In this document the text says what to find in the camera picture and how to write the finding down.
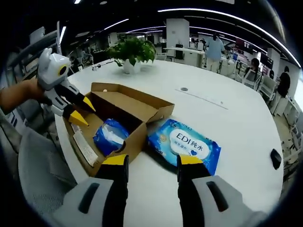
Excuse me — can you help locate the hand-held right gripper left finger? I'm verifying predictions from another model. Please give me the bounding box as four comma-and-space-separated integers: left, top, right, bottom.
62, 153, 130, 227

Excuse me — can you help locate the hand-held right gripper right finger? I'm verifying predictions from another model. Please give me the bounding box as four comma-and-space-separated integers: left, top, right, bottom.
177, 155, 247, 227

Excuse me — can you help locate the dark blue soft tissue pack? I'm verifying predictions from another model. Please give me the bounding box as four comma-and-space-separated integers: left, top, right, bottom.
92, 118, 130, 157

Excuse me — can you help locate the light blue soft wipes pack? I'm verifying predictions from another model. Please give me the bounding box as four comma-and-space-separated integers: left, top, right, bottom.
146, 118, 222, 177

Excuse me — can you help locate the brown cardboard shoe box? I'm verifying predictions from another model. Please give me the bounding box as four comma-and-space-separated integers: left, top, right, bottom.
63, 82, 175, 177

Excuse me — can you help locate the person's left hand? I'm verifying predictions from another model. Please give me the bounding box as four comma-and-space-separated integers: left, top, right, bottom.
24, 77, 47, 103

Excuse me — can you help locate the grey metal shelf rack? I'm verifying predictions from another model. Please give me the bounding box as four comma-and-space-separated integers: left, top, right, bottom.
13, 26, 63, 80

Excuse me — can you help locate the blue white striped carton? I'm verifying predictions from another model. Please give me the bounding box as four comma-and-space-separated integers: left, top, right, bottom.
7, 113, 19, 130

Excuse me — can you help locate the person's beige shirt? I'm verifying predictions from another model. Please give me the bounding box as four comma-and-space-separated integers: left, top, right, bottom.
0, 107, 29, 204

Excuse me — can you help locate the grey mesh office chair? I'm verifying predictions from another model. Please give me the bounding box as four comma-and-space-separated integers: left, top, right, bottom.
18, 127, 79, 213

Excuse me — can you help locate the green plant in white pot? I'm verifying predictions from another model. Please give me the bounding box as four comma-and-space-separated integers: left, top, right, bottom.
105, 36, 157, 74

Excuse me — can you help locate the black computer mouse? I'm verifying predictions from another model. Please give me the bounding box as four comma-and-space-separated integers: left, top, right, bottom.
271, 148, 282, 170

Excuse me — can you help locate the white office chair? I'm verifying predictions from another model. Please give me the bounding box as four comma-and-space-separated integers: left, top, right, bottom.
241, 70, 258, 90
259, 75, 276, 101

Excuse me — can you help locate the white background desk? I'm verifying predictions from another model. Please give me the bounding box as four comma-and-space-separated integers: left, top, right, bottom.
163, 46, 205, 69

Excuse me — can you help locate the dark wall screen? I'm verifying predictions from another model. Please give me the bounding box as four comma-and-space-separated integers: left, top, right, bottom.
260, 53, 274, 69

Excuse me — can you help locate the reddish wall screen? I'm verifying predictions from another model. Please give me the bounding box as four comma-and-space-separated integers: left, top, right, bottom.
235, 37, 251, 49

